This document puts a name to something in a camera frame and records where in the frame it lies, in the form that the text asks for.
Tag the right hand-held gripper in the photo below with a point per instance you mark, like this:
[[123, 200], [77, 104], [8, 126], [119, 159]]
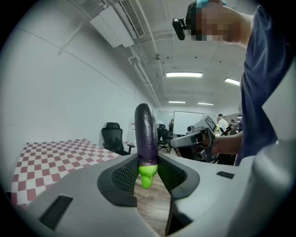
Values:
[[203, 126]]

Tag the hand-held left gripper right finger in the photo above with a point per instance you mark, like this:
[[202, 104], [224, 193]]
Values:
[[208, 196]]

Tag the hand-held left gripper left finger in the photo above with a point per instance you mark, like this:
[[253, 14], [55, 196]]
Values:
[[81, 196]]

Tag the purple eggplant with green stem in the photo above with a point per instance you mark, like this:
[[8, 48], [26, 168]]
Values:
[[145, 134]]

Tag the person's right forearm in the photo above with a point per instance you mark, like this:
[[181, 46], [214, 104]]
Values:
[[229, 143]]

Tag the person's right hand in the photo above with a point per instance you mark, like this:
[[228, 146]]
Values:
[[205, 140]]

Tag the whiteboard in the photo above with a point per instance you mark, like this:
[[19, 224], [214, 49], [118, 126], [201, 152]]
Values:
[[187, 122]]

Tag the ceiling light panel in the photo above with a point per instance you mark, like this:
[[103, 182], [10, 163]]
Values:
[[184, 74], [176, 102], [205, 104], [232, 81]]

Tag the white panel with red label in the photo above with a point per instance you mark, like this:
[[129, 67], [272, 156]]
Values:
[[131, 132]]

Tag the black mesh office chair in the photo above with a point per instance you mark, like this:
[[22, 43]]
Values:
[[113, 139]]

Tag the white ceiling pipes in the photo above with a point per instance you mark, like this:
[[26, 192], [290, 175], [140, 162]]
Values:
[[144, 78]]

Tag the ceiling sprinkler fixture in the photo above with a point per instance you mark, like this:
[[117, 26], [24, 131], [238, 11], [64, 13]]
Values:
[[157, 57]]

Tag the person's navy shirt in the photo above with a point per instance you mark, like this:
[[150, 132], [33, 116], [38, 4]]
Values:
[[261, 92]]

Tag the person's head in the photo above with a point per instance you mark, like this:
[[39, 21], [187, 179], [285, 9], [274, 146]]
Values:
[[222, 23]]

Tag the white ceiling air conditioner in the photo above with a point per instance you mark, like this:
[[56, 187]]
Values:
[[115, 25]]

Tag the teal cap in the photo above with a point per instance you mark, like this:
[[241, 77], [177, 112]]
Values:
[[203, 2]]

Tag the black head-mounted camera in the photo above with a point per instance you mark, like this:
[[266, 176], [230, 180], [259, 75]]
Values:
[[179, 26]]

